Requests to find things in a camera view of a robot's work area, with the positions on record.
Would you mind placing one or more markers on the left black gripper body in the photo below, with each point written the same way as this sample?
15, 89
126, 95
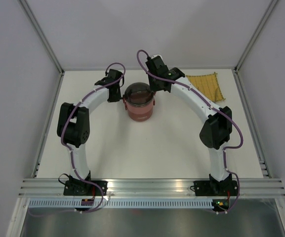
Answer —
116, 98

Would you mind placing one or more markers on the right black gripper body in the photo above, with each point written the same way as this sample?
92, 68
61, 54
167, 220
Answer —
153, 87

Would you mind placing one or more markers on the grey transparent lid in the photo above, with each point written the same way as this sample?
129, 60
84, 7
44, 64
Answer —
138, 94

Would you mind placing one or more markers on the red steel bowl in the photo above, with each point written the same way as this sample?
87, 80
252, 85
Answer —
139, 110
140, 117

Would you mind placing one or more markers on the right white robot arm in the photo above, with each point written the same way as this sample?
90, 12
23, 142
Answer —
216, 129

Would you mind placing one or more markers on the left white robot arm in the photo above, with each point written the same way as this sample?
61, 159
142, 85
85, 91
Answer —
74, 131

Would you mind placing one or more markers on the yellow bamboo mat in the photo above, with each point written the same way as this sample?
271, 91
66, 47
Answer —
207, 85

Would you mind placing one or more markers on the left aluminium frame post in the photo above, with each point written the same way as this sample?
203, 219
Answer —
37, 28

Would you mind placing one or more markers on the aluminium frame post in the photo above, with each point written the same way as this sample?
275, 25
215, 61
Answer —
37, 28
256, 34

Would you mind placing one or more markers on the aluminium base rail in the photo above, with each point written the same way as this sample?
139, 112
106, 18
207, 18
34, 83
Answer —
152, 188

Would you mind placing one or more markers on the white slotted cable duct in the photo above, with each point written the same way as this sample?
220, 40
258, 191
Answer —
123, 203

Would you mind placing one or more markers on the right aluminium frame post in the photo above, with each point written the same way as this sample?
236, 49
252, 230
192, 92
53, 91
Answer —
256, 34

